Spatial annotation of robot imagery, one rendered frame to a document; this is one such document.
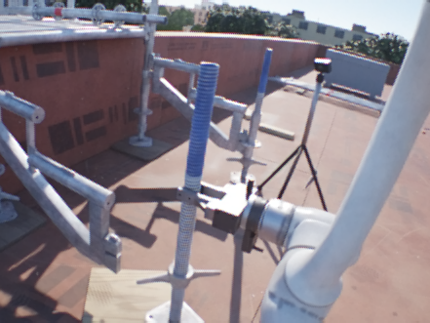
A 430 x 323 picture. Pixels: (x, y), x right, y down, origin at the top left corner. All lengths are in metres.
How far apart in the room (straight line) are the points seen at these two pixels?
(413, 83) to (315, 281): 0.31
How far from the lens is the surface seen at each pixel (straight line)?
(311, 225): 0.63
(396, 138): 0.46
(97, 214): 0.94
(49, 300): 1.15
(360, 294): 1.40
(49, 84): 1.65
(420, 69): 0.45
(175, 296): 0.93
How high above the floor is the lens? 0.87
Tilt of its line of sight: 25 degrees down
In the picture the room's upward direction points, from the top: 10 degrees clockwise
